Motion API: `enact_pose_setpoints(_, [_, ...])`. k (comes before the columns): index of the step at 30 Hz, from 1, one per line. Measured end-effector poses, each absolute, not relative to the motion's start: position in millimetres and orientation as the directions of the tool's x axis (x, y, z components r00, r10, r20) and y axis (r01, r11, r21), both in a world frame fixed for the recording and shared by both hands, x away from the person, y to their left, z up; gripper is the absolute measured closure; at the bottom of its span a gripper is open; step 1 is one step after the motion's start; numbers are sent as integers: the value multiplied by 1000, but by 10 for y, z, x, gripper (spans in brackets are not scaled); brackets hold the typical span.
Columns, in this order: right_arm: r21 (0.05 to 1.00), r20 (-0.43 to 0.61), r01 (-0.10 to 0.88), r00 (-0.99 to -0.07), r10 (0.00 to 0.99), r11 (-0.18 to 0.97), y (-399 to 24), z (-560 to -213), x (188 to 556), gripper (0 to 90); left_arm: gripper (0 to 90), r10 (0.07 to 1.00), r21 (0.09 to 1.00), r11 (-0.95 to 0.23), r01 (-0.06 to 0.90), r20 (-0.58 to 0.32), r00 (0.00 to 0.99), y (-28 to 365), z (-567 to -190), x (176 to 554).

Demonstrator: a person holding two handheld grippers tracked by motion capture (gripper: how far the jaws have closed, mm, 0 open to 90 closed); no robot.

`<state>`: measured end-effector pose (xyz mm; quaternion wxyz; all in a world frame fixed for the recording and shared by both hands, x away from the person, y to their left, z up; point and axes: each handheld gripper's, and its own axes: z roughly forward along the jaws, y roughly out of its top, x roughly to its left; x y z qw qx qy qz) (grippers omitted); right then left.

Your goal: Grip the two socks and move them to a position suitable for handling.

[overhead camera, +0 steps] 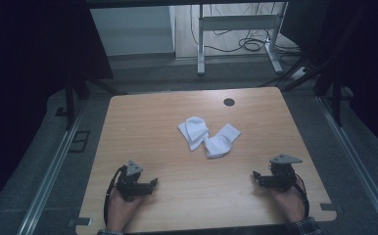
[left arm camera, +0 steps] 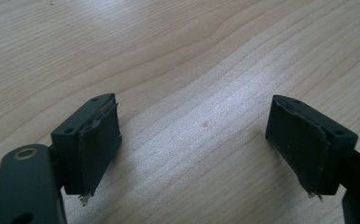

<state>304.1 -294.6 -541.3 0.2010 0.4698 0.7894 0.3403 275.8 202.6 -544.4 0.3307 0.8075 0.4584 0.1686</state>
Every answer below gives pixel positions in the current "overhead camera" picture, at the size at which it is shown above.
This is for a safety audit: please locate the right hand-held gripper black cable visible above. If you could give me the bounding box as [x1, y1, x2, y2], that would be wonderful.
[291, 174, 310, 219]

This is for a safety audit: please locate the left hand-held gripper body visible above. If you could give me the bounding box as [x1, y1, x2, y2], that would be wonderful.
[116, 160, 150, 202]

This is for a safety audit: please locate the aluminium floor rail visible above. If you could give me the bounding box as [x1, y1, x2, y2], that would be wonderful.
[316, 96, 378, 235]
[16, 101, 87, 235]

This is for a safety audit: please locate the black coiled floor cable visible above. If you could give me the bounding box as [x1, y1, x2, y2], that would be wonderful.
[190, 3, 278, 54]

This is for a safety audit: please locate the white metal desk frame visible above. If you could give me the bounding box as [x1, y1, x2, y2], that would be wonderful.
[196, 1, 290, 77]

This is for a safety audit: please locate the white cabinet panel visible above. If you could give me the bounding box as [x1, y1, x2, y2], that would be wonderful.
[89, 5, 175, 57]

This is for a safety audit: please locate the white sock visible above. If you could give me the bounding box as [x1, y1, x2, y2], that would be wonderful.
[177, 116, 211, 153]
[203, 122, 243, 160]

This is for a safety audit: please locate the black tripod stand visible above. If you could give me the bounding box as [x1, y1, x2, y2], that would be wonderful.
[259, 42, 355, 128]

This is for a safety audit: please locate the black metal stand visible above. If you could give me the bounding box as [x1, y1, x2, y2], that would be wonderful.
[63, 58, 128, 131]

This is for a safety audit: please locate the person's right hand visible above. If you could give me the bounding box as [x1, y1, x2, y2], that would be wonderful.
[269, 182, 307, 223]

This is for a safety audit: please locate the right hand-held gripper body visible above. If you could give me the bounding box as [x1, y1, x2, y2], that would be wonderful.
[261, 154, 304, 192]

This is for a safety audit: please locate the white power strip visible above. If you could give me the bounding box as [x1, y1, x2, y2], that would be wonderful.
[289, 66, 309, 81]

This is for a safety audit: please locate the person's left hand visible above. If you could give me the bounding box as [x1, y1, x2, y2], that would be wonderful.
[107, 190, 144, 232]

